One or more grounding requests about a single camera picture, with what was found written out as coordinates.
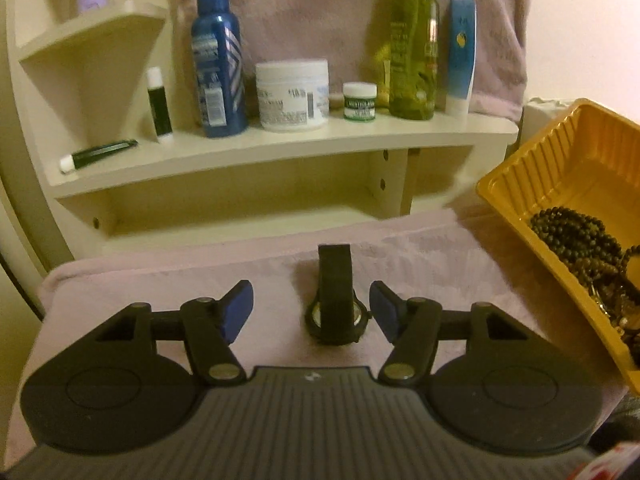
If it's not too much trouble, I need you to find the black wristwatch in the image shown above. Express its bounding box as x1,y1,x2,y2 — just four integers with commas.
304,244,373,346

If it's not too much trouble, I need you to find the white and blue tube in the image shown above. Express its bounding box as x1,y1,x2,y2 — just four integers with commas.
445,0,477,120

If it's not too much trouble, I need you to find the dark bead bracelet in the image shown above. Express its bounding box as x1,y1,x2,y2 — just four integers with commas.
619,244,640,306

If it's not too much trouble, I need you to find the cream drawstring bag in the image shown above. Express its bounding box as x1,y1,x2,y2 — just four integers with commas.
522,97,574,142

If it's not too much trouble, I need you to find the blue spray bottle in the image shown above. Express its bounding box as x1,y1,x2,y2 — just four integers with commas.
190,0,249,138

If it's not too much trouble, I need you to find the red and white packet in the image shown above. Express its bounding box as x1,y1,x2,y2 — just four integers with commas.
570,442,640,480

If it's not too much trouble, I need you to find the yellow plastic tray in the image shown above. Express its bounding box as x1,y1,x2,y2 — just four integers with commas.
476,98,640,395

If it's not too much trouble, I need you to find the black lip balm stick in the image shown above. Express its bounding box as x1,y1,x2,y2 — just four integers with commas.
146,66,173,144

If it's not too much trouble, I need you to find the black tube with white cap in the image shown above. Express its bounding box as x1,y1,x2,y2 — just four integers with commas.
59,139,139,175

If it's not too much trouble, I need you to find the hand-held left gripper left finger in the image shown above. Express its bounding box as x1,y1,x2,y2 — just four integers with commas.
95,280,255,386

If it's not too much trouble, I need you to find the lavender table towel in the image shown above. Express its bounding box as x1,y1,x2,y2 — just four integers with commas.
10,209,640,467

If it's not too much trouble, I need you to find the lavender hanging towel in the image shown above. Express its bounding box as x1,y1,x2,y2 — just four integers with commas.
172,0,531,121

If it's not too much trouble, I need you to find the cream corner shelf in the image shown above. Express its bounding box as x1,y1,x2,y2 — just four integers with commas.
5,0,521,271

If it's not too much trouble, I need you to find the green spray bottle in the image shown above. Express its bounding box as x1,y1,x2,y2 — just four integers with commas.
382,0,441,121

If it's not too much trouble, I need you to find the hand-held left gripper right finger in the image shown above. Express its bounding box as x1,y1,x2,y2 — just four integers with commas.
369,281,533,386

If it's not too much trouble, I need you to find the long brown bead necklace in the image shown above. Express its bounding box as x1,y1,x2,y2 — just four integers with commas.
530,207,628,283

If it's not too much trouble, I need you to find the small green label jar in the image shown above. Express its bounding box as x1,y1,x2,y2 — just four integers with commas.
342,81,378,123

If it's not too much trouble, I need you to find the white cream jar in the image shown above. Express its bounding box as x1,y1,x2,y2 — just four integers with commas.
255,59,331,133

